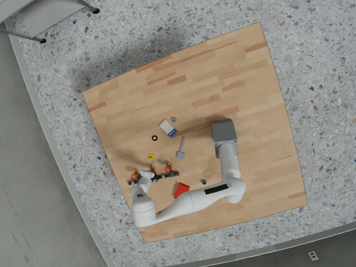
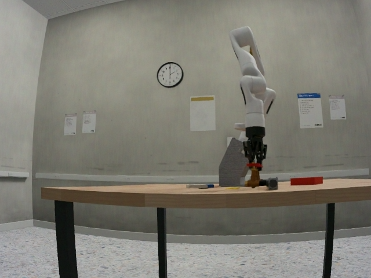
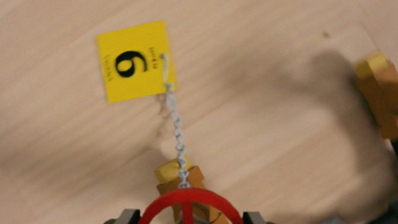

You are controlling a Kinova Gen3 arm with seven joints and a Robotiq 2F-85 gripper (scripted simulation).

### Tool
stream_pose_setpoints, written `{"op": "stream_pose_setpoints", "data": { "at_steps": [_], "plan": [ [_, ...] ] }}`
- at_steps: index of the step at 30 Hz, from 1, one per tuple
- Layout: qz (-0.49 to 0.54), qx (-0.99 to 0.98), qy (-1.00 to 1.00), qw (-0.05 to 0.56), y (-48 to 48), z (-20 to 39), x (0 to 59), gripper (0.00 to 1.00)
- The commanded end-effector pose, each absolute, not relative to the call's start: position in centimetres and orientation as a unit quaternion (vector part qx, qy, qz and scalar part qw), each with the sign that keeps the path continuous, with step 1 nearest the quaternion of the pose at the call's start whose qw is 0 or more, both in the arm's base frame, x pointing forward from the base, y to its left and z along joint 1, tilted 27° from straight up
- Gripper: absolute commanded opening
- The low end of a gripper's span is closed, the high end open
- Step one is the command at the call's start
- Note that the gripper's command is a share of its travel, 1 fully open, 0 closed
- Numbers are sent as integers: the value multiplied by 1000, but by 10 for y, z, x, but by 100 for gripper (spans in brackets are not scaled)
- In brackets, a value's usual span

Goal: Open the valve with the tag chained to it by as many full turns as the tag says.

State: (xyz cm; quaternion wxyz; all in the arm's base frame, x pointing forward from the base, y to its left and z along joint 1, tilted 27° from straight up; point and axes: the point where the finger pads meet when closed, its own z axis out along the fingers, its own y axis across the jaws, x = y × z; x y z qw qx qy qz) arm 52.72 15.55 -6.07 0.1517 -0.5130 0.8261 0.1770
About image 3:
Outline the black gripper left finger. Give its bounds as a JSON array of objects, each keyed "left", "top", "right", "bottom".
[{"left": 104, "top": 208, "right": 141, "bottom": 224}]

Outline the black pipe manifold with grey fittings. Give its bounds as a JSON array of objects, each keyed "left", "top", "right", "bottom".
[{"left": 137, "top": 54, "right": 398, "bottom": 224}]

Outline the yellow tag with silver chain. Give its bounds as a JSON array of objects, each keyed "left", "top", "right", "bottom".
[{"left": 99, "top": 20, "right": 191, "bottom": 189}]

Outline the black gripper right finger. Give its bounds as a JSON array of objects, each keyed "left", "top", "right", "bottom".
[{"left": 242, "top": 212, "right": 275, "bottom": 224}]

